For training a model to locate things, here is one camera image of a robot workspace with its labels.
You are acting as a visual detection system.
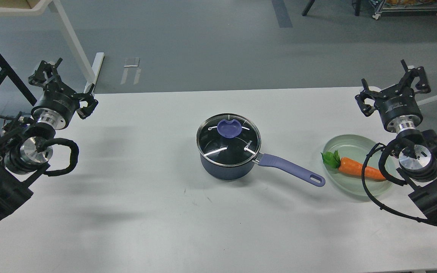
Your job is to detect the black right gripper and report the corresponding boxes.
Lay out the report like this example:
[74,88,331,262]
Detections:
[354,59,431,133]

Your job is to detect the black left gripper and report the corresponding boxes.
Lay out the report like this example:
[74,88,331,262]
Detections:
[28,58,99,130]

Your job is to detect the dark blue saucepan purple handle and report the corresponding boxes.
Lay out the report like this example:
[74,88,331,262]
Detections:
[196,113,326,188]

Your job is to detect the glass lid purple knob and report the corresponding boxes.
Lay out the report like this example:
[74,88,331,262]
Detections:
[196,113,261,168]

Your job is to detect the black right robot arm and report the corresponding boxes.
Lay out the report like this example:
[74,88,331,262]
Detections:
[355,60,437,227]

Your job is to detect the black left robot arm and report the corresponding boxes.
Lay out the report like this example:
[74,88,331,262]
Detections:
[0,58,98,221]

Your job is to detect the pale green plate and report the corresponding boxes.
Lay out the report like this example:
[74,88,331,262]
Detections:
[321,134,394,198]

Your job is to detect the orange toy carrot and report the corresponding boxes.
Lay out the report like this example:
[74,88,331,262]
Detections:
[321,150,386,181]

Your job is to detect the black chair legs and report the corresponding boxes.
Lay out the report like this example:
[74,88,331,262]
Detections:
[301,0,364,17]

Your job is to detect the metal wheeled cart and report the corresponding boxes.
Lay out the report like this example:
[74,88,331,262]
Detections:
[368,0,437,20]

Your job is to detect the white desk frame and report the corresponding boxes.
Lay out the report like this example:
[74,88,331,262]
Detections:
[0,0,105,94]

